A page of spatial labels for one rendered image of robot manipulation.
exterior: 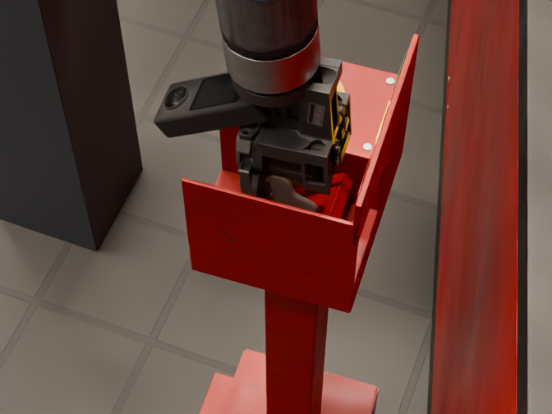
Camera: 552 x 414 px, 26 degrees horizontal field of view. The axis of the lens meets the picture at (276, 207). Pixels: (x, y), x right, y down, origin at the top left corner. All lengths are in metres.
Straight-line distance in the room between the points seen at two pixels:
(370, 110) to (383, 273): 0.84
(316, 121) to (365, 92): 0.18
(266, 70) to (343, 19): 1.37
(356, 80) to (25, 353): 0.91
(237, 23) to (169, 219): 1.14
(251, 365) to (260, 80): 0.86
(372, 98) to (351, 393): 0.66
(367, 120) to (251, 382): 0.67
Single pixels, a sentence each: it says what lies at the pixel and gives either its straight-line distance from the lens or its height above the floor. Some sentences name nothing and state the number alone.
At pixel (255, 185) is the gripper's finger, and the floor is 0.82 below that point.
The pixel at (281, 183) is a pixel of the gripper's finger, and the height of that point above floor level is 0.80.
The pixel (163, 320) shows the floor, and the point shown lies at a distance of 1.89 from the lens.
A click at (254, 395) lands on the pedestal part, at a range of 1.69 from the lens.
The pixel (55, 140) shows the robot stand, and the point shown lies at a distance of 1.75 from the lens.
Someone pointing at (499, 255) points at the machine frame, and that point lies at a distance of 1.10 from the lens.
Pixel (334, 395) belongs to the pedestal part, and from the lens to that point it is 1.70.
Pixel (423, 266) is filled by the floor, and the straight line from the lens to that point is 1.95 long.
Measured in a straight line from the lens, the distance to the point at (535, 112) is 1.02.
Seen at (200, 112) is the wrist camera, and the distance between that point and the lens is 0.99.
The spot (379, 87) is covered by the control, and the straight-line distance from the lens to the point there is 1.14.
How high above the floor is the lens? 1.65
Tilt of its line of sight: 56 degrees down
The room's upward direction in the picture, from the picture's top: straight up
